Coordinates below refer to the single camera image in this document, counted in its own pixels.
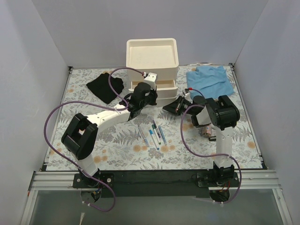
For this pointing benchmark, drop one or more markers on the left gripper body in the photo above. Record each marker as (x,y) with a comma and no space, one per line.
(151,96)

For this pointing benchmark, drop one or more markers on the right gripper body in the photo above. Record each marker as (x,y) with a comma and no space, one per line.
(179,106)

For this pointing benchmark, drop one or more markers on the light blue pen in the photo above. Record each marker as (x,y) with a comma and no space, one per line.
(162,135)

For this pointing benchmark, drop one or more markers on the pink-capped tube of pencils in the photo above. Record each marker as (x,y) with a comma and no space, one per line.
(206,131)

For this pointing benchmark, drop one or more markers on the cream three-drawer organizer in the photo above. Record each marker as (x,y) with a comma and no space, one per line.
(158,56)

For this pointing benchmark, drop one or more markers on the black orange highlighter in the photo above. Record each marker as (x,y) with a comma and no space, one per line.
(212,138)

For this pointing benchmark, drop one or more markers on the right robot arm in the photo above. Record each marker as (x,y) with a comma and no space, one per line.
(222,115)

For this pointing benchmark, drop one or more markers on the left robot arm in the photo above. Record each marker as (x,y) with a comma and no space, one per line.
(80,136)

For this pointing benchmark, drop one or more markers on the purple clear pen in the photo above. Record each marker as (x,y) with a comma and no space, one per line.
(157,130)

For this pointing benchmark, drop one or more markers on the white marker blue cap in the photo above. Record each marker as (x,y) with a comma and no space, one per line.
(154,139)

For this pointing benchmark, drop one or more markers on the blue folded cloth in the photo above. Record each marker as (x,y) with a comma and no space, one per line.
(212,82)

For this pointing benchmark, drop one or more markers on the black folded cloth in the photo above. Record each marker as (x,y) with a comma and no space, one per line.
(101,88)

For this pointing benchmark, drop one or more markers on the floral patterned table mat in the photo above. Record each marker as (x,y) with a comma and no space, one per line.
(121,147)

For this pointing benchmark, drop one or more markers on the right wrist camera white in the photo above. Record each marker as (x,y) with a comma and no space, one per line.
(186,93)

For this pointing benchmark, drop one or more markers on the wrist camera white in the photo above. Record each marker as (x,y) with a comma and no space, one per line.
(150,79)
(186,93)

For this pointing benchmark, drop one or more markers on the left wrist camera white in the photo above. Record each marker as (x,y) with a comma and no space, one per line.
(150,79)

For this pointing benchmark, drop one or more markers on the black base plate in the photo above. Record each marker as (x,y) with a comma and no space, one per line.
(156,183)

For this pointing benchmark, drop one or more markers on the aluminium rail frame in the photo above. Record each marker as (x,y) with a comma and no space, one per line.
(259,200)

